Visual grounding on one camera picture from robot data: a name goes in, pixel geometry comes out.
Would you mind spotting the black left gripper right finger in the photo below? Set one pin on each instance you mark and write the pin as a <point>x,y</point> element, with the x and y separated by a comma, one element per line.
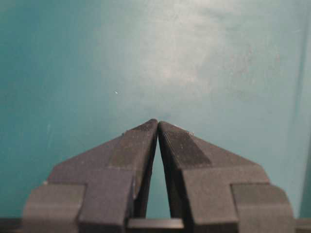
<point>216,191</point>

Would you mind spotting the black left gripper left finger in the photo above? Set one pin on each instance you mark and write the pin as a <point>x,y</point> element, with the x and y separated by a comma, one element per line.
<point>96,191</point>

